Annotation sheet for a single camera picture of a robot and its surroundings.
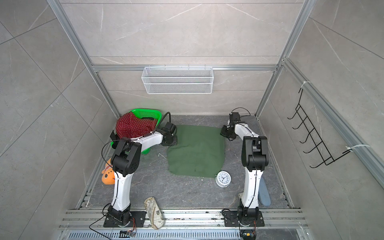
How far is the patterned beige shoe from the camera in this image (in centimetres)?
71

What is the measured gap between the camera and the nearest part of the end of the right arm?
0.80 metres

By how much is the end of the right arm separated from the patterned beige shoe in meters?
0.55
